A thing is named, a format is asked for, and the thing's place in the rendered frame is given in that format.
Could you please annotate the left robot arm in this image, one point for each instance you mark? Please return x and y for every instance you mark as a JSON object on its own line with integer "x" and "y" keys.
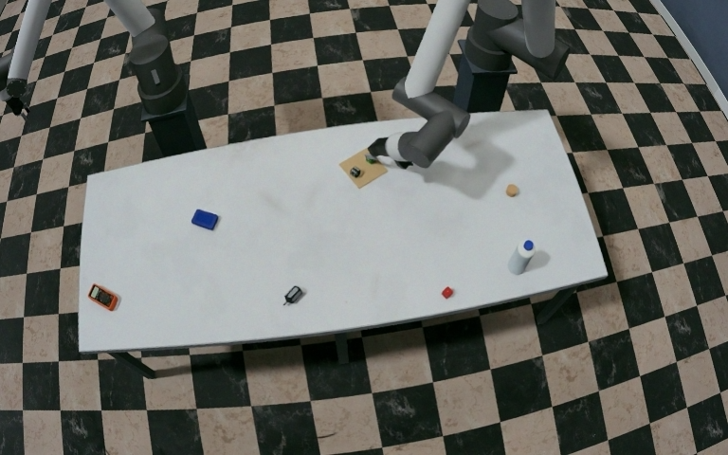
{"x": 497, "y": 33}

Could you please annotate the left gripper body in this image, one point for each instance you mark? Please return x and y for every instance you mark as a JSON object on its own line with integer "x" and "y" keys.
{"x": 389, "y": 148}

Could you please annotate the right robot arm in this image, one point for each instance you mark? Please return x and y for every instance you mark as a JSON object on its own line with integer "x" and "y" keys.
{"x": 164, "y": 87}

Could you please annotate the orange pocket multimeter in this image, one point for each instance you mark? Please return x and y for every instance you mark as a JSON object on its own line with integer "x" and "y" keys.
{"x": 102, "y": 297}

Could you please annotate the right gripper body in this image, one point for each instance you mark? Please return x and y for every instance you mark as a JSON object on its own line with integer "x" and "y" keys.
{"x": 14, "y": 103}

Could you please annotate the white bottle with blue cap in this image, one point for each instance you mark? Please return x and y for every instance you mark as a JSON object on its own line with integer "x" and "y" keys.
{"x": 522, "y": 256}

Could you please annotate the tan flat mat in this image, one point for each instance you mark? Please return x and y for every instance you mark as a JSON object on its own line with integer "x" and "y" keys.
{"x": 369, "y": 172}

